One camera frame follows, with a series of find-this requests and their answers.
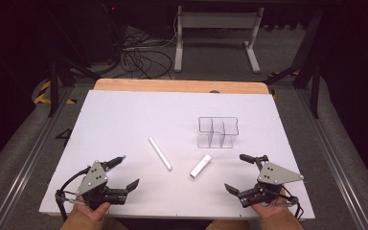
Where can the person's right leg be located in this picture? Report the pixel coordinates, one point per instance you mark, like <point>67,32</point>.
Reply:
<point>226,225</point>

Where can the long thin white pen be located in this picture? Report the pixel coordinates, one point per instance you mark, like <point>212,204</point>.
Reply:
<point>160,154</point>

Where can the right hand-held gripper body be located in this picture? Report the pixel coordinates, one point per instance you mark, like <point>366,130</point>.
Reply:
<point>276,175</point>

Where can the short thick white marker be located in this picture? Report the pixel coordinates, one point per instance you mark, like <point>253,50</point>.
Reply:
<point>200,166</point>

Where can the yellow black hazard tape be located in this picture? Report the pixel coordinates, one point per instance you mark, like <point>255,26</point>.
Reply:
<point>43,96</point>

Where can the black metal stand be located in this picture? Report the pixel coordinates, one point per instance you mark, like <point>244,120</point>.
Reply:
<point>55,83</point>
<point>311,64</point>

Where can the dark cabinet with red light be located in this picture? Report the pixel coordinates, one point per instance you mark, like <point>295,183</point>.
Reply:
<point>103,28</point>

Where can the white metal stand frame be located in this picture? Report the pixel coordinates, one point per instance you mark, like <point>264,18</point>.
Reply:
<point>218,20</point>

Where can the person's leg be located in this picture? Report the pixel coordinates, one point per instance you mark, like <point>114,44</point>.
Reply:
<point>116,224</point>
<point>226,225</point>

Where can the person's left hand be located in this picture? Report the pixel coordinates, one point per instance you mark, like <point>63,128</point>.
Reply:
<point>91,214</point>

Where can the person's left leg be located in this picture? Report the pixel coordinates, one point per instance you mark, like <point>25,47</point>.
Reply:
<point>116,224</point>

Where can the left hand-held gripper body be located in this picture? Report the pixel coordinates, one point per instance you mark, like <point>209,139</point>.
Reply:
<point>91,180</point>

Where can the clear acrylic divided organizer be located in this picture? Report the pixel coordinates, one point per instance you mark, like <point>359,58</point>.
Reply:
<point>218,132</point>

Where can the person's right hand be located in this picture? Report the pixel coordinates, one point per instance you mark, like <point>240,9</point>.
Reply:
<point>270,211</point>

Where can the aluminium floor rail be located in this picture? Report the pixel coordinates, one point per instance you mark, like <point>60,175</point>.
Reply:
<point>332,159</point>
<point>28,159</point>

